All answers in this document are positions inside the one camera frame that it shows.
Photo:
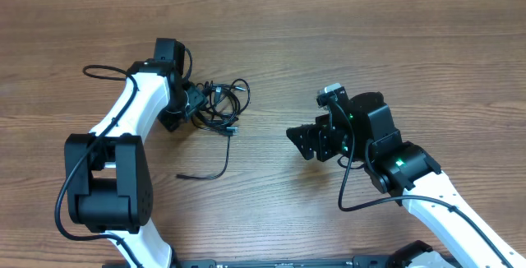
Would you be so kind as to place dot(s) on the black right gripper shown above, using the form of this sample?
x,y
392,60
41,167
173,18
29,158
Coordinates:
x,y
320,134

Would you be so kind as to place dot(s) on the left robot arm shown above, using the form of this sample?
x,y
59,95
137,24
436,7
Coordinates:
x,y
108,193

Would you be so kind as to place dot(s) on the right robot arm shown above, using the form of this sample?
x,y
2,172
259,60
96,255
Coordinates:
x,y
361,128

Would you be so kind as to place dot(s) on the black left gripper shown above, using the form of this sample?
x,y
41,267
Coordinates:
x,y
197,99

